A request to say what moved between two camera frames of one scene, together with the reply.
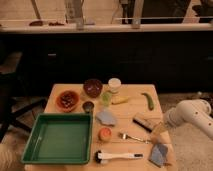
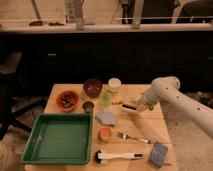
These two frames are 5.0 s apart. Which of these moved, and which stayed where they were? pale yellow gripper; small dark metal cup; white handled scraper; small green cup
Moved: pale yellow gripper
Stayed: white handled scraper; small dark metal cup; small green cup
